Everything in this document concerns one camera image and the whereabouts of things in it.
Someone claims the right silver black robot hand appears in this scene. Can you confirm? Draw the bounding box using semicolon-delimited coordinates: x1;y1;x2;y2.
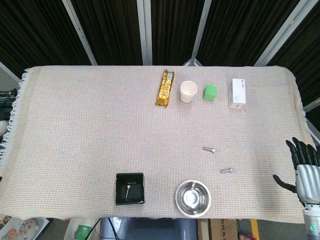
272;136;320;206

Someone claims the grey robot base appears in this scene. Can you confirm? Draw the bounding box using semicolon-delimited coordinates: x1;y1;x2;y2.
99;216;199;240

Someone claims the brown cardboard box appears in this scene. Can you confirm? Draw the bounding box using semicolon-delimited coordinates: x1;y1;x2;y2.
197;218;239;240

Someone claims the white carton box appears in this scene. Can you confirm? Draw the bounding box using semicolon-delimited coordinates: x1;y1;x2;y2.
227;78;247;110

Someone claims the stainless steel bowl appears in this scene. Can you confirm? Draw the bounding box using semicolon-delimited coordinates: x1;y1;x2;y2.
175;179;212;217

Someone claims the green cube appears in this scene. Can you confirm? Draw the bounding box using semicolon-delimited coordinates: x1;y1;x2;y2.
202;84;218;102

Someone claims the white paper cup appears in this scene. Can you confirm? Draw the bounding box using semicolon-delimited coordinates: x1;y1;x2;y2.
179;80;199;104

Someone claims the gold foil package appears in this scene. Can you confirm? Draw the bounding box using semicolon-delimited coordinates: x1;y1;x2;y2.
154;69;175;108

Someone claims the black cardboard box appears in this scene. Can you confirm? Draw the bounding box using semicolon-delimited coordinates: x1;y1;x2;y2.
115;172;146;206

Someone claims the beige woven tablecloth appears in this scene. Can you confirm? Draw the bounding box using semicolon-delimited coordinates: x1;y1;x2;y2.
0;65;317;225

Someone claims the green packet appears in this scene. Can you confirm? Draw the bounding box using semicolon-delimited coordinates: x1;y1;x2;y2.
74;224;93;239

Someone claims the black curtain backdrop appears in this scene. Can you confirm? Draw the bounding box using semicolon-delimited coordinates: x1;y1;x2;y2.
0;0;320;141

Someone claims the colourful picture book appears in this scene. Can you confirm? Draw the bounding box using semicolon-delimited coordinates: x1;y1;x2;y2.
0;216;50;240

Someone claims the white frame post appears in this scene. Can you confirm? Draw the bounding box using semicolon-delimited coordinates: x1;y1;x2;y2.
254;0;313;67
136;0;153;66
61;0;98;66
183;0;213;67

